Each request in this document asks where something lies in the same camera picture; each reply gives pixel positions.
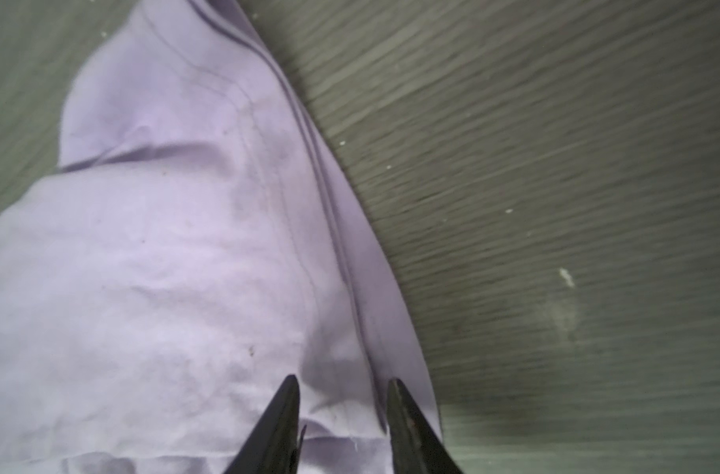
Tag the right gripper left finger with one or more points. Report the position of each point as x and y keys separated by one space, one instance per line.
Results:
x=275 y=443

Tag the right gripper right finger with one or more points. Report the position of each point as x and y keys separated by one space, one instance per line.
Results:
x=415 y=446

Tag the purple t-shirt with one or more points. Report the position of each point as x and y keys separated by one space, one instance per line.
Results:
x=198 y=243

